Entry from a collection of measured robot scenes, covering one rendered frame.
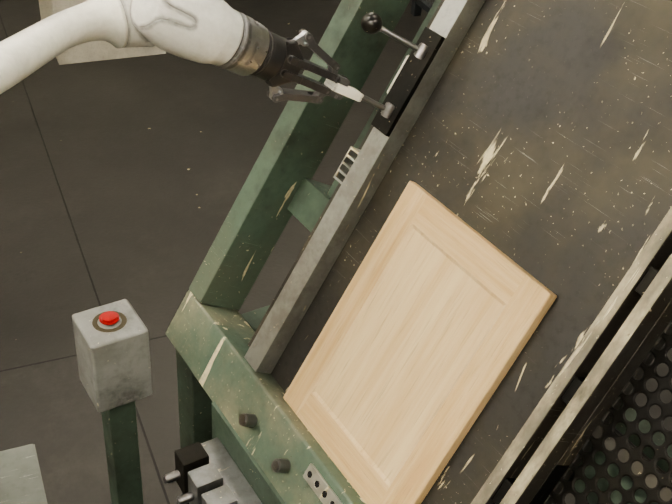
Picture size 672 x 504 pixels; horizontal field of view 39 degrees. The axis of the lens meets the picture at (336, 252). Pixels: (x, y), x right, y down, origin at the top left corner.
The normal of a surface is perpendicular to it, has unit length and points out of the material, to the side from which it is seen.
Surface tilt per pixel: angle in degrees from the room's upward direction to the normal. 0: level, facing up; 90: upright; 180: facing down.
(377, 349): 60
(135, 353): 90
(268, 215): 90
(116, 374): 90
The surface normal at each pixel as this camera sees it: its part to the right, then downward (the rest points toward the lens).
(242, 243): 0.52, 0.51
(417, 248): -0.70, -0.18
